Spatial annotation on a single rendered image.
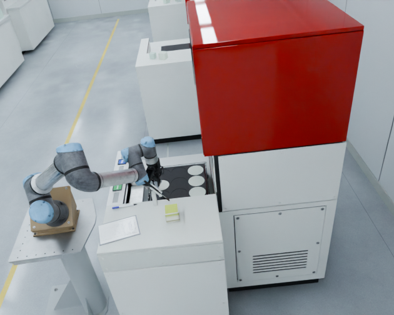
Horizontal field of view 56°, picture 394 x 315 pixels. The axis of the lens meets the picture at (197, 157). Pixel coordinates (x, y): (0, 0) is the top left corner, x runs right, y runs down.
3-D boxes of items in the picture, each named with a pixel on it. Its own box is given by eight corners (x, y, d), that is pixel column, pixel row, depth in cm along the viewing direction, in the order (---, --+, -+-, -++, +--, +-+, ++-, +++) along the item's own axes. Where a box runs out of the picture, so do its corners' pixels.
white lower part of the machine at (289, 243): (293, 206, 332) (299, 127, 284) (324, 285, 265) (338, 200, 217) (214, 215, 332) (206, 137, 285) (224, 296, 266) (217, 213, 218)
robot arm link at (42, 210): (41, 227, 204) (30, 227, 191) (34, 204, 207) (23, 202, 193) (62, 219, 205) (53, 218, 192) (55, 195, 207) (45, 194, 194)
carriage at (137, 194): (146, 176, 248) (145, 172, 246) (142, 215, 218) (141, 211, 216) (134, 177, 248) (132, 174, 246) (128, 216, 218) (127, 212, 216)
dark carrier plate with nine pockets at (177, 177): (204, 164, 245) (204, 163, 245) (209, 199, 217) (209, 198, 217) (152, 169, 246) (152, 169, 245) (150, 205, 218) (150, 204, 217)
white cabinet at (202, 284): (216, 231, 316) (209, 152, 269) (231, 344, 237) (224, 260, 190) (141, 239, 317) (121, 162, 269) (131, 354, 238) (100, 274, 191)
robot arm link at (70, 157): (25, 207, 200) (71, 170, 165) (17, 182, 202) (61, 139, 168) (47, 202, 209) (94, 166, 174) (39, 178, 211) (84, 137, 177)
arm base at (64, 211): (43, 228, 214) (35, 228, 204) (41, 202, 217) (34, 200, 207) (69, 224, 214) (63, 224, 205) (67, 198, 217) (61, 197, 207)
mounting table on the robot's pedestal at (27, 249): (16, 277, 210) (7, 262, 203) (35, 220, 246) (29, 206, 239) (96, 265, 212) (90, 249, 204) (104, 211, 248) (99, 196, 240)
